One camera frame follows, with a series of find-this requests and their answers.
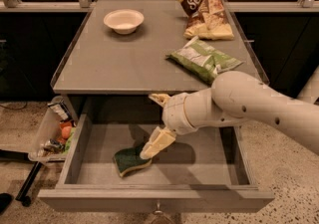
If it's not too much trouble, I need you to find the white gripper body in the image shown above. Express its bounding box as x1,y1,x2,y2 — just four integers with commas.
162,93,196,135

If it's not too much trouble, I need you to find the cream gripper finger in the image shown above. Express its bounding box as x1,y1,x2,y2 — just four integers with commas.
140,126,176,159
149,94,170,108

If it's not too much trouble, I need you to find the green yellow sponge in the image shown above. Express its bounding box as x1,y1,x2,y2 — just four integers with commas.
114,142,152,177

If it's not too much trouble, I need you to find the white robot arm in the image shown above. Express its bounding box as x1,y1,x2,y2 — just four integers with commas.
140,71,319,159

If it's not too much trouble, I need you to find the grey open top drawer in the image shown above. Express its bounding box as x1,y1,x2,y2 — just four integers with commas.
39,114,274,213

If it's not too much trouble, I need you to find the grey cabinet with counter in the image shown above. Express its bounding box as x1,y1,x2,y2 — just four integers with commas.
50,0,270,126

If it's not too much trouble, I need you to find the green snack bag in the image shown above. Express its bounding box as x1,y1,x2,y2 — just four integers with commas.
166,37,242,85

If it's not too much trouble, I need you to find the white paper bowl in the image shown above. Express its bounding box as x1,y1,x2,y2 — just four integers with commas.
104,9,145,35

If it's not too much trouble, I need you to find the brown chips bag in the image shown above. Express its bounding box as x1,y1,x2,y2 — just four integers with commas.
177,0,234,40

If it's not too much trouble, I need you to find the orange ball in bin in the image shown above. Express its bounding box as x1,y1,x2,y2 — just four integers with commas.
61,126,72,139

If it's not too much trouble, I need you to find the clear plastic bin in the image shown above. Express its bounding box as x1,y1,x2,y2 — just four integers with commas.
28,96,77,163

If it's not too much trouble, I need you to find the white packet in bin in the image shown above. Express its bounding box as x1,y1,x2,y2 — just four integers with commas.
48,100,72,121

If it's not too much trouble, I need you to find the black stand leg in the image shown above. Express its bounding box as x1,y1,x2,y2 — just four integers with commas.
0,149,43,207

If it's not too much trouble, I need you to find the metal drawer handle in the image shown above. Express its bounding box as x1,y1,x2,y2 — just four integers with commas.
151,202,173,224

